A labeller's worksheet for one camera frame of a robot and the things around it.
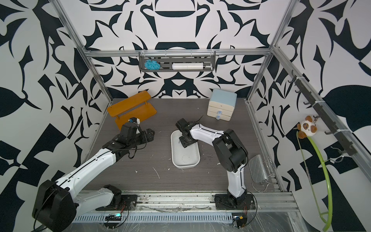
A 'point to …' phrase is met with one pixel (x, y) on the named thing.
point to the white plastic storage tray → (182, 157)
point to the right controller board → (241, 221)
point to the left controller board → (113, 217)
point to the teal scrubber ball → (152, 65)
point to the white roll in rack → (190, 66)
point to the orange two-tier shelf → (135, 106)
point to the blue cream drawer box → (221, 105)
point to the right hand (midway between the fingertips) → (185, 139)
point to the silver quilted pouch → (258, 172)
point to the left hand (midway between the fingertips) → (145, 130)
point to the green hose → (330, 187)
